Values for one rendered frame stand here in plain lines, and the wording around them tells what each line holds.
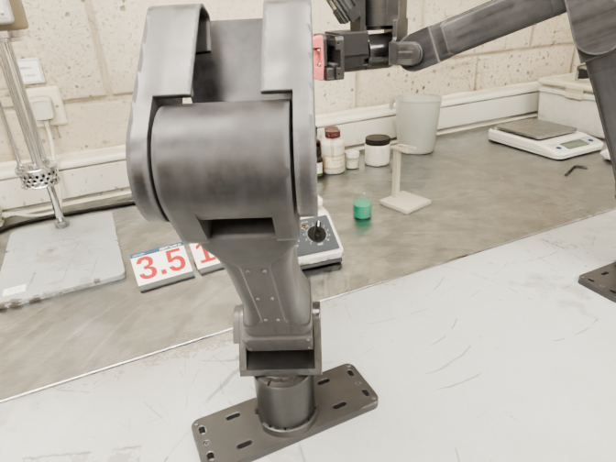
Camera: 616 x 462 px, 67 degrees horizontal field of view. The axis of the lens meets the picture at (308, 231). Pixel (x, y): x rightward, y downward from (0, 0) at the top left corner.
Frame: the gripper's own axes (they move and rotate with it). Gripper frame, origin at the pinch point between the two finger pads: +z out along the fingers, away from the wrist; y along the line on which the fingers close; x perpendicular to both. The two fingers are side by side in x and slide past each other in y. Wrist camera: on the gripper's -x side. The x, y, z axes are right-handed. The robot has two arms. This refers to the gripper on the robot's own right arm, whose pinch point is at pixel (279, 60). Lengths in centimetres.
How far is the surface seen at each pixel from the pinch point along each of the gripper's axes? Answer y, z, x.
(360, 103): -52, -38, 20
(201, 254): 2.4, 17.6, 30.3
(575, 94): -34, -100, 22
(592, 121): -28, -102, 28
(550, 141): -21, -80, 30
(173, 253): 2.0, 22.1, 29.3
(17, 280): -3, 48, 31
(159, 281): 6.1, 25.1, 31.9
